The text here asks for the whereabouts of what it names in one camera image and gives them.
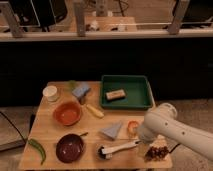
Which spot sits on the white black dish brush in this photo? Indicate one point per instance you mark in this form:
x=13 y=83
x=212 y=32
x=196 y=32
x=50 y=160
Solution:
x=107 y=152

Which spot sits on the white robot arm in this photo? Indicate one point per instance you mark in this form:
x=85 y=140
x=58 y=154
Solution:
x=162 y=121

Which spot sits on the green plastic tray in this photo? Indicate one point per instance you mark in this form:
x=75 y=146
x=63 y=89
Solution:
x=137 y=93

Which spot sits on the tan sponge block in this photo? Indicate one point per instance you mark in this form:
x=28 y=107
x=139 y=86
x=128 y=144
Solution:
x=116 y=94

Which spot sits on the blue sponge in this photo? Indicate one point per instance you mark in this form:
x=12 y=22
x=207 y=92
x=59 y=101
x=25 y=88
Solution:
x=81 y=90

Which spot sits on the small green cup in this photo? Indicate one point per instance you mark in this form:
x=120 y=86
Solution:
x=72 y=84

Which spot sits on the orange peach toy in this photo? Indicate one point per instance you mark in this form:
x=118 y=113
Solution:
x=132 y=128

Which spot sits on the orange bowl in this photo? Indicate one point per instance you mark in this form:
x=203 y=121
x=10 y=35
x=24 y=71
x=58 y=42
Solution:
x=68 y=113

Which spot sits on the white cup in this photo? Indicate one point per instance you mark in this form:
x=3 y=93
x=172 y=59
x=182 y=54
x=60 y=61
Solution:
x=50 y=93

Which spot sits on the dark purple bowl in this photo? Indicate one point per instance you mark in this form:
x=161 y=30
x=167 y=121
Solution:
x=70 y=148

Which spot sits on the dark red grape bunch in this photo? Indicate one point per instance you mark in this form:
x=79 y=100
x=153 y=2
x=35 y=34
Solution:
x=156 y=153

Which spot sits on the green chili pepper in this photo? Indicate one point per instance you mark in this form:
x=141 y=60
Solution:
x=35 y=144

